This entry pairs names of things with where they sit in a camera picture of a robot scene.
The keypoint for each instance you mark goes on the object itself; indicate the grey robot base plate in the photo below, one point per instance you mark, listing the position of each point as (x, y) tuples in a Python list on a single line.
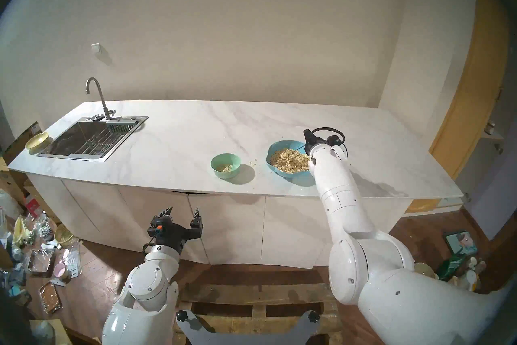
[(246, 338)]

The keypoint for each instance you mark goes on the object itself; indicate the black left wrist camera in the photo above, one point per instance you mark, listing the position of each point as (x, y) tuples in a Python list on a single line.
[(159, 225)]

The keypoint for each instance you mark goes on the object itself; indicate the plastic tray with food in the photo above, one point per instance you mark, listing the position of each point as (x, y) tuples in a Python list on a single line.
[(49, 297)]

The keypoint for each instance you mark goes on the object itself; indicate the mint green bowl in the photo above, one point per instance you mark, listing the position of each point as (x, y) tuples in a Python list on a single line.
[(218, 158)]

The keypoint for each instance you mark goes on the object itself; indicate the clear plastic tray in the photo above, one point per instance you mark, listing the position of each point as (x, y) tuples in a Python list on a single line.
[(40, 261)]

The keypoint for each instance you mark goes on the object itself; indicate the pink cup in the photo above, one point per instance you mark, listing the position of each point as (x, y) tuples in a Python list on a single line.
[(60, 270)]

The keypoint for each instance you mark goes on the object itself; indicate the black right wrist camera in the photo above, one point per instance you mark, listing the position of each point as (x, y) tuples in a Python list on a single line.
[(334, 141)]

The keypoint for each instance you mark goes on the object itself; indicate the wicker basket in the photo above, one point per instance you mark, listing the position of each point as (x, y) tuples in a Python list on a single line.
[(64, 235)]

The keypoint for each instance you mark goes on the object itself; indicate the beige pot with cereal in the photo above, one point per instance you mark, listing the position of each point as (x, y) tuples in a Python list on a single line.
[(426, 269)]

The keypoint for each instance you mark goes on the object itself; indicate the large cereal heap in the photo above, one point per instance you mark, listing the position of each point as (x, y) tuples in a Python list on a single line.
[(288, 161)]

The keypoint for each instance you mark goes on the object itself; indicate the round sink knob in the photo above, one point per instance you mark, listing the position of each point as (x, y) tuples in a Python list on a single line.
[(97, 118)]

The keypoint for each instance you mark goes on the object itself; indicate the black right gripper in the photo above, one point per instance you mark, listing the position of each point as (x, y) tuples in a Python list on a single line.
[(310, 140)]

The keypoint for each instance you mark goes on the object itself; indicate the yellow dish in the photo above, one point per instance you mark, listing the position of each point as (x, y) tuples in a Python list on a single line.
[(37, 141)]

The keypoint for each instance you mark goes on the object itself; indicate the black plate knob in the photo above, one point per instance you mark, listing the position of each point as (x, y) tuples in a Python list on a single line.
[(314, 316), (181, 315)]

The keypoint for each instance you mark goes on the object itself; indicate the stainless steel sink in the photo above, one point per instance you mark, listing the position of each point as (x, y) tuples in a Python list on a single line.
[(76, 138)]

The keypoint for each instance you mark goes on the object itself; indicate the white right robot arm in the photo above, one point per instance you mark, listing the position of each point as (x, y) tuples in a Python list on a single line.
[(343, 194)]

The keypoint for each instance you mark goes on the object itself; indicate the orange wooden door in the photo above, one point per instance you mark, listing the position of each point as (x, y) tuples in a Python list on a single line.
[(472, 105)]

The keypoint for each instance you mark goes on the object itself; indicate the blue scalloped bowl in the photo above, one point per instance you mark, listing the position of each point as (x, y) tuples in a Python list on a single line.
[(278, 145)]

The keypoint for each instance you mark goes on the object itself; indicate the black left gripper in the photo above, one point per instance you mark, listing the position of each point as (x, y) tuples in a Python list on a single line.
[(177, 235)]

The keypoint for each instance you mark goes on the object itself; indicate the yellow bag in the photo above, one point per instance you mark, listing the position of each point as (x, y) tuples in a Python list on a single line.
[(20, 231)]

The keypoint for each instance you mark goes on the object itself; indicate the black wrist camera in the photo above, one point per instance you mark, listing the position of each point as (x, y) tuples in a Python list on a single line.
[(159, 225), (334, 141)]

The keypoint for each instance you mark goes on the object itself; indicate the small cereal heap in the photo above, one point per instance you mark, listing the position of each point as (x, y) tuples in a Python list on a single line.
[(224, 167)]

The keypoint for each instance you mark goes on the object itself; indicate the steel gooseneck faucet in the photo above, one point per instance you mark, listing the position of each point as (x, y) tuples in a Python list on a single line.
[(101, 97)]

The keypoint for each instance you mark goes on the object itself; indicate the teal framed tablet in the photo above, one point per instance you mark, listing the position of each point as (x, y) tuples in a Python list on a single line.
[(458, 241)]

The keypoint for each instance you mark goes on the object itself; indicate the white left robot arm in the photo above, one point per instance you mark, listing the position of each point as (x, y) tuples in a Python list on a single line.
[(147, 283)]

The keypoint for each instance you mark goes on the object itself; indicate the white counter cabinet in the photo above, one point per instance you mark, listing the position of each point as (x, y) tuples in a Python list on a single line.
[(234, 227)]

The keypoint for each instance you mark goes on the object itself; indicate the wooden pallet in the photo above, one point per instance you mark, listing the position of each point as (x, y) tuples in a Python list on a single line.
[(258, 293)]

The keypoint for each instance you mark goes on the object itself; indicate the small jar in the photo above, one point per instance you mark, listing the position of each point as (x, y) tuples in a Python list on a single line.
[(490, 128)]

